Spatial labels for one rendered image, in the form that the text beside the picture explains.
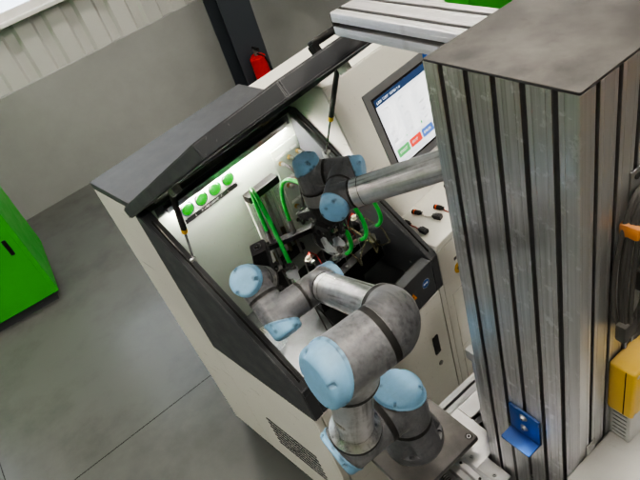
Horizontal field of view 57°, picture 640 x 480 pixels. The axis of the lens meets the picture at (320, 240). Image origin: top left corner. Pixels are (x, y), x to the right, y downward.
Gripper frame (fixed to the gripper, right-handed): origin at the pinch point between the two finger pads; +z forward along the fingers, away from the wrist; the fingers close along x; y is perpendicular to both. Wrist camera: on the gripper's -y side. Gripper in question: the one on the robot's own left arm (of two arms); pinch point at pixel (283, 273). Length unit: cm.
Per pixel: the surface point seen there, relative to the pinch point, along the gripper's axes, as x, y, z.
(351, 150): 31, -33, 41
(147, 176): -31, -52, 13
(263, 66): -20, -228, 342
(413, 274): 30, 15, 46
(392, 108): 51, -43, 52
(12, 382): -226, -43, 156
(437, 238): 43, 7, 54
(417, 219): 40, -3, 63
